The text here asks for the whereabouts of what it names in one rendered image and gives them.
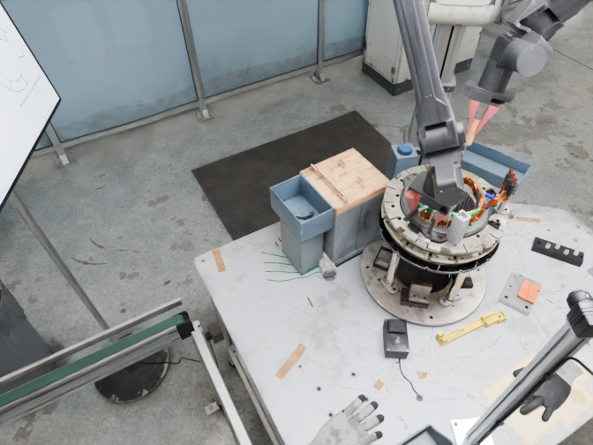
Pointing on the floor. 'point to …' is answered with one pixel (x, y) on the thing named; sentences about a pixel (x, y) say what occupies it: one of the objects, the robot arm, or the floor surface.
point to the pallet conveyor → (105, 364)
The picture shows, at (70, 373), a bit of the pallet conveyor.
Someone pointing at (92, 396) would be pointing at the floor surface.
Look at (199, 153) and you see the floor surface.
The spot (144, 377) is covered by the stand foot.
